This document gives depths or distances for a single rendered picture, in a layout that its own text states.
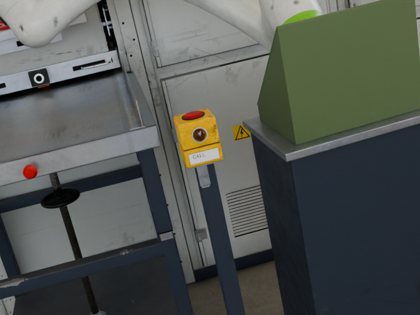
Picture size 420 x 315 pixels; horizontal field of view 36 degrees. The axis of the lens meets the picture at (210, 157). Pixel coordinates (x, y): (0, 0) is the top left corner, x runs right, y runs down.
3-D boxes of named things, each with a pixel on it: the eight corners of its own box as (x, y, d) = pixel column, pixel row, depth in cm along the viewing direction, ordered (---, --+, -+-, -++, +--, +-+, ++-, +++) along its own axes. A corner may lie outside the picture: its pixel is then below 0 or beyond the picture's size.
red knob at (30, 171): (39, 178, 148) (34, 165, 147) (24, 182, 147) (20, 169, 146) (39, 172, 152) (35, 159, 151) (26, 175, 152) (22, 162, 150)
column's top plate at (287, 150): (380, 89, 184) (380, 82, 183) (448, 115, 154) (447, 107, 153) (243, 127, 176) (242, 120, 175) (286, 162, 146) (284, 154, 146)
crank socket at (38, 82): (50, 83, 213) (45, 69, 212) (32, 87, 213) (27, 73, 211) (50, 81, 216) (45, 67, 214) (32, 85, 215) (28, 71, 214)
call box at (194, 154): (224, 161, 135) (215, 115, 132) (187, 170, 134) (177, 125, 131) (217, 149, 143) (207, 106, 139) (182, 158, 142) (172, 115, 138)
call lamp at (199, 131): (210, 142, 132) (207, 127, 131) (194, 146, 131) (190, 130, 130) (209, 140, 133) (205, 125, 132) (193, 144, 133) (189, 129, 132)
